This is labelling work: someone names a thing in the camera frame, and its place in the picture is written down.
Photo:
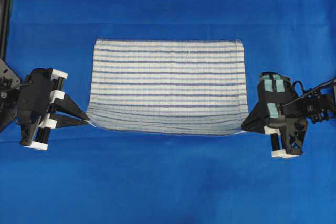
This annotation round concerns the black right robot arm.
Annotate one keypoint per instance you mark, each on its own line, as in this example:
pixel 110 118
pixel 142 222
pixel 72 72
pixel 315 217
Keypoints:
pixel 313 105

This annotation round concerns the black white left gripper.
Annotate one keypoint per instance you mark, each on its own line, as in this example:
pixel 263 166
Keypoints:
pixel 36 95

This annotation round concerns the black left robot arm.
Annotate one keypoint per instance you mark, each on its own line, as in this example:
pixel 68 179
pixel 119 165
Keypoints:
pixel 10 90

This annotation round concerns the blue white striped towel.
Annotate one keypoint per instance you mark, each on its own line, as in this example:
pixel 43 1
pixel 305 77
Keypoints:
pixel 195 87

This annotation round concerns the black table edge frame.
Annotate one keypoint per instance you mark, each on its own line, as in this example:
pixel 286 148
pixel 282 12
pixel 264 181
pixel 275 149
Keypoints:
pixel 6 6

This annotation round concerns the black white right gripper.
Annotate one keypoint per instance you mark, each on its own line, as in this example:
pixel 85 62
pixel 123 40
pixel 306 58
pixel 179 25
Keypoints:
pixel 273 116

